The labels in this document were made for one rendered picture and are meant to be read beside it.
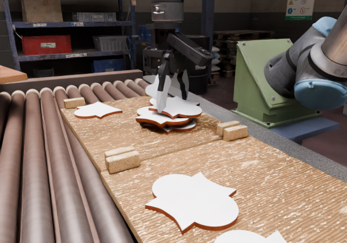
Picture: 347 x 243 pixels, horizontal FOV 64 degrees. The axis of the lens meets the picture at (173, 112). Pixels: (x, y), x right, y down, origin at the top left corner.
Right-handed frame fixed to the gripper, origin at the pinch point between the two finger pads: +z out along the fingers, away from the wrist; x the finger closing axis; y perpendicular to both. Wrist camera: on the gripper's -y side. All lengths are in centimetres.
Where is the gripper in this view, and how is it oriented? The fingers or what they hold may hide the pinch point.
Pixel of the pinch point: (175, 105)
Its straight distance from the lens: 71.1
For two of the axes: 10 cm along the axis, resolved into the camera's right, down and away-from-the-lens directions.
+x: -5.7, 2.7, -7.8
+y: -8.2, -1.9, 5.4
